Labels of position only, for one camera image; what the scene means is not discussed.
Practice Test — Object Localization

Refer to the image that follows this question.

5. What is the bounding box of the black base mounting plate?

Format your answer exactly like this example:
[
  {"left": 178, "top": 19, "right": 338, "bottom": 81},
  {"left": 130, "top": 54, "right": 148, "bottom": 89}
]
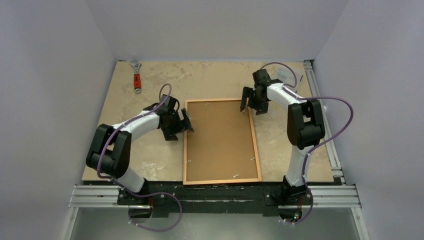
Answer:
[{"left": 117, "top": 181, "right": 313, "bottom": 222}]

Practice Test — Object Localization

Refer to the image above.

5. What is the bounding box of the clear plastic screw box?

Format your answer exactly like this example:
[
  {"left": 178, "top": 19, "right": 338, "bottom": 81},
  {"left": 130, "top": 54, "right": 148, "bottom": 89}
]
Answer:
[{"left": 274, "top": 66, "right": 303, "bottom": 92}]

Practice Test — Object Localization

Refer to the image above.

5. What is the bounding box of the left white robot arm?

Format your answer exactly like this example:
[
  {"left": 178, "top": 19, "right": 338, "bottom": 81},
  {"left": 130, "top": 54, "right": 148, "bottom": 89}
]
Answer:
[{"left": 85, "top": 94, "right": 194, "bottom": 205}]

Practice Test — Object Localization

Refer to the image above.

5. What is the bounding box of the red handled adjustable wrench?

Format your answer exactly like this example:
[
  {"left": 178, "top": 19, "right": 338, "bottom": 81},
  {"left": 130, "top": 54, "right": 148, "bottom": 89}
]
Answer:
[{"left": 130, "top": 59, "right": 142, "bottom": 94}]

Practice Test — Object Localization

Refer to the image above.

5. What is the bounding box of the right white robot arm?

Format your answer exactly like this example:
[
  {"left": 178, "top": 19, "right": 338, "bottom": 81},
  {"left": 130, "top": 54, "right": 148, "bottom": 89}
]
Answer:
[{"left": 240, "top": 69, "right": 326, "bottom": 204}]

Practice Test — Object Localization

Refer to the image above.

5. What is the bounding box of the copper wooden picture frame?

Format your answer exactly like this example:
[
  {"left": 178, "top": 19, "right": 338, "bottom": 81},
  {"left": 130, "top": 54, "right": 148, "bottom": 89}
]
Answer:
[{"left": 182, "top": 97, "right": 263, "bottom": 186}]

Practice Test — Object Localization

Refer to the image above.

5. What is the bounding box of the brown cardboard backing board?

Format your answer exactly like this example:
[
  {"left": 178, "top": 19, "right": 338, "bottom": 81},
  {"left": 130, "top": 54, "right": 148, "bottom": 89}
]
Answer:
[{"left": 185, "top": 100, "right": 259, "bottom": 182}]

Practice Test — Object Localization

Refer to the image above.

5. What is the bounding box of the aluminium rail frame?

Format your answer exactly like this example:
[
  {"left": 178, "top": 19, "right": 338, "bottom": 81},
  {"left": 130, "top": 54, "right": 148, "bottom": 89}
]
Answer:
[{"left": 62, "top": 59, "right": 370, "bottom": 240}]

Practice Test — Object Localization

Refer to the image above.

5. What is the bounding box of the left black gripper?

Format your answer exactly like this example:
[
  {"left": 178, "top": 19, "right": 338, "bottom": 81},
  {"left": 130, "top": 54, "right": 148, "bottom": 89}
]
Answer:
[{"left": 162, "top": 108, "right": 193, "bottom": 141}]

